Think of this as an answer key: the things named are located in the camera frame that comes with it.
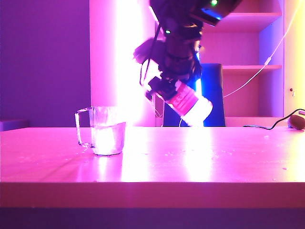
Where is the dark round device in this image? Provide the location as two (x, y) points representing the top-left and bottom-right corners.
(287, 114), (305, 131)

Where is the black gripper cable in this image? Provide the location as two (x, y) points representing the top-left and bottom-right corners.
(139, 23), (163, 87)

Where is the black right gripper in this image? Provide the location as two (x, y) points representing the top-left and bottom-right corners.
(133, 23), (203, 103)

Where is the white open shelf unit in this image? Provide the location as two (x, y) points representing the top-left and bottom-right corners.
(89, 0), (285, 128)

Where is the bright pink light strip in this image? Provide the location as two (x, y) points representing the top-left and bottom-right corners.
(114, 0), (155, 127)

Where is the clear mineral water bottle red label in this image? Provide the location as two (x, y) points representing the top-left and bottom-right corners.
(152, 80), (214, 127)

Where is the clear glass mug with handle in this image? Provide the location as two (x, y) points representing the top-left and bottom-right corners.
(74, 106), (126, 157)

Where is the thin white cable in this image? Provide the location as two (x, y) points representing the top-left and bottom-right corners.
(152, 101), (163, 119)

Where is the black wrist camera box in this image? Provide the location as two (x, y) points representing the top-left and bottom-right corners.
(190, 6), (230, 27)

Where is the long white cable with switch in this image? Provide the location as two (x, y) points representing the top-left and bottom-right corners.
(223, 0), (303, 98)

